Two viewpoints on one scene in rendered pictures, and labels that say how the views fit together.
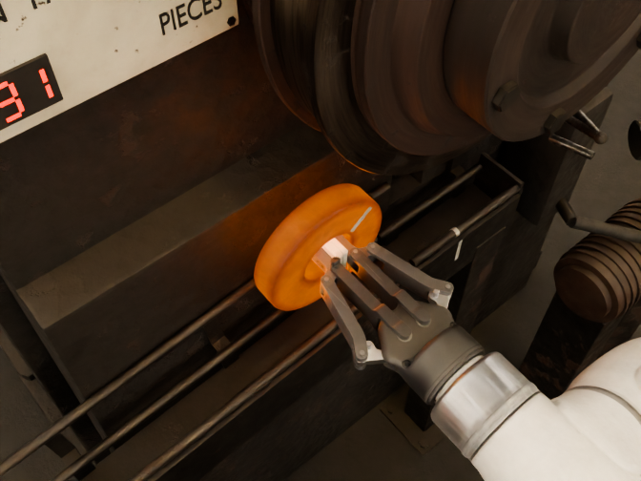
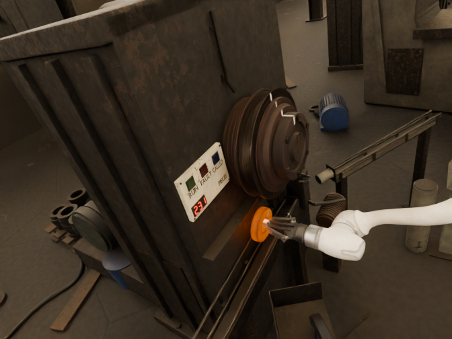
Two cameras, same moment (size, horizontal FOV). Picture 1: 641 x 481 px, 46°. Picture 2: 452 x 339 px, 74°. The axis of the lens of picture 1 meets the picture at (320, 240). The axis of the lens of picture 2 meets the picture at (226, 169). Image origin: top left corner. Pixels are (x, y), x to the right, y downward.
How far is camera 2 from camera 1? 61 cm
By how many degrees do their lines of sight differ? 22
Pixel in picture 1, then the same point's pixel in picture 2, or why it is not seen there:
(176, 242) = (231, 233)
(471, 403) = (311, 234)
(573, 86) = (298, 166)
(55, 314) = (214, 257)
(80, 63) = (208, 194)
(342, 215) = (264, 212)
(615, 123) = (313, 185)
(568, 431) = (333, 230)
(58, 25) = (204, 187)
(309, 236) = (260, 218)
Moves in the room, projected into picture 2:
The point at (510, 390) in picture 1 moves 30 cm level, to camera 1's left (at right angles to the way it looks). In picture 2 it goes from (317, 229) to (247, 259)
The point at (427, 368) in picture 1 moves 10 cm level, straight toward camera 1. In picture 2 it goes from (298, 233) to (305, 253)
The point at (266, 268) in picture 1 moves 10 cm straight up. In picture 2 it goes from (253, 230) to (249, 212)
